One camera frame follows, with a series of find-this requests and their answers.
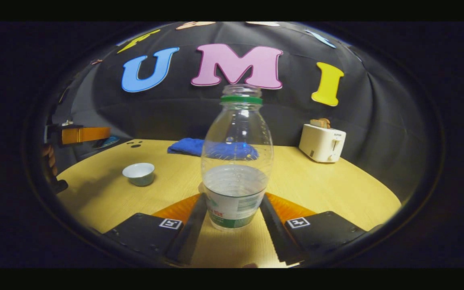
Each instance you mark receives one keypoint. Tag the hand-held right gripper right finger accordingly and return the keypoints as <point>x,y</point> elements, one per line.
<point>274,233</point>

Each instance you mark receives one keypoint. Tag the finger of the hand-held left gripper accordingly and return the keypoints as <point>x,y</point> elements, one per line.
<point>87,135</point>

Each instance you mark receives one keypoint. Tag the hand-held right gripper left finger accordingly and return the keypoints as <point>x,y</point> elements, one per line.
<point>185,237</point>

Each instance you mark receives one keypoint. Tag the teal teacup lid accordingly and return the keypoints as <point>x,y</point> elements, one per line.
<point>109,141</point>

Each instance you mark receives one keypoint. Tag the clear plastic water bottle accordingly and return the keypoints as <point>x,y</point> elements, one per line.
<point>236,161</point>

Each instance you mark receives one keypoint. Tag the small copper clip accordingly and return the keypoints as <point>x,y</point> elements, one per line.
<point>96,61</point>

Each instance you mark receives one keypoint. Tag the blue towel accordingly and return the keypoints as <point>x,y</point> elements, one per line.
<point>187,146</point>

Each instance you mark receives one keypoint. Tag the white toaster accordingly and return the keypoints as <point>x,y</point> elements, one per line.
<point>320,143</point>

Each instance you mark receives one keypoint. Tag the toast slice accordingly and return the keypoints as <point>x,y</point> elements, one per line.
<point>320,122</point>

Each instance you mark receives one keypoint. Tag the black backdrop cloth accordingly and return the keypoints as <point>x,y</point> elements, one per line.
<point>232,112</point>

